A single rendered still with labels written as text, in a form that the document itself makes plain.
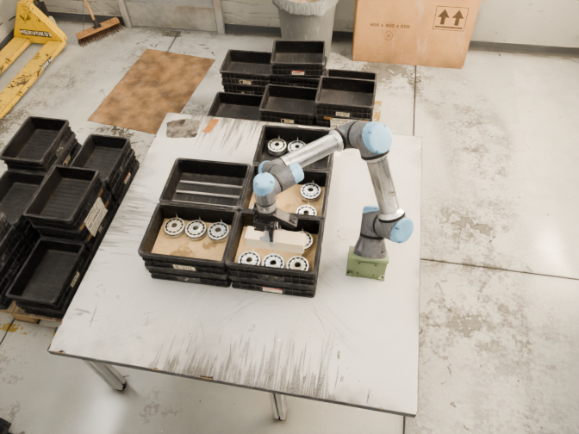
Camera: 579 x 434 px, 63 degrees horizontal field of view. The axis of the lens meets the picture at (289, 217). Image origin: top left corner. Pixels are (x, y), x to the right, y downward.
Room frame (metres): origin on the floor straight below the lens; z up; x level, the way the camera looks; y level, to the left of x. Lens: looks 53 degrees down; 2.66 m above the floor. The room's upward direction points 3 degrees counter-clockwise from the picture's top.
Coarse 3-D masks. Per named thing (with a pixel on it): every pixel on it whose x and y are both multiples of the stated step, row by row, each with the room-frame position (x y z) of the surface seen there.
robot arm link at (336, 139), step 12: (336, 132) 1.41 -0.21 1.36; (312, 144) 1.35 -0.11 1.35; (324, 144) 1.36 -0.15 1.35; (336, 144) 1.37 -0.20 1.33; (348, 144) 1.38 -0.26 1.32; (288, 156) 1.29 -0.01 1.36; (300, 156) 1.29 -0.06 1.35; (312, 156) 1.31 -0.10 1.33; (324, 156) 1.33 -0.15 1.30; (264, 168) 1.24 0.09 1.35
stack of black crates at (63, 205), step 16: (48, 176) 2.00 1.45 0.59; (64, 176) 2.07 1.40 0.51; (80, 176) 2.04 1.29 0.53; (96, 176) 1.97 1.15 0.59; (48, 192) 1.92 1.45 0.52; (64, 192) 1.94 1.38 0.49; (80, 192) 1.94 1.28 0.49; (96, 192) 1.92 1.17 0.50; (32, 208) 1.76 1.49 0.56; (48, 208) 1.82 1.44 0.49; (64, 208) 1.81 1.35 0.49; (80, 208) 1.75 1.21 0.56; (112, 208) 1.97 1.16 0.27; (32, 224) 1.71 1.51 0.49; (48, 224) 1.68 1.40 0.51; (64, 224) 1.66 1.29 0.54; (80, 224) 1.69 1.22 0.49; (64, 240) 1.66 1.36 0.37; (80, 240) 1.65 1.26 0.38; (96, 240) 1.72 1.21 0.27
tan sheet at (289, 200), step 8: (296, 184) 1.60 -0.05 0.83; (288, 192) 1.55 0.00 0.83; (296, 192) 1.55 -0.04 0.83; (280, 200) 1.50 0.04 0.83; (288, 200) 1.50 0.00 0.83; (296, 200) 1.50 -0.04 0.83; (320, 200) 1.49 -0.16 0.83; (280, 208) 1.45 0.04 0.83; (288, 208) 1.45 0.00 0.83; (296, 208) 1.44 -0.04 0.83; (320, 208) 1.44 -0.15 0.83
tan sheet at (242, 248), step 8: (240, 240) 1.27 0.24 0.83; (240, 248) 1.23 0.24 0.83; (248, 248) 1.22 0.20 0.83; (256, 248) 1.22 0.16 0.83; (312, 248) 1.20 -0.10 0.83; (264, 256) 1.18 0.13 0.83; (288, 256) 1.17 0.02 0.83; (304, 256) 1.16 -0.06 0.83; (312, 256) 1.16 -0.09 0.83; (272, 264) 1.13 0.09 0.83; (312, 264) 1.12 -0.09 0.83
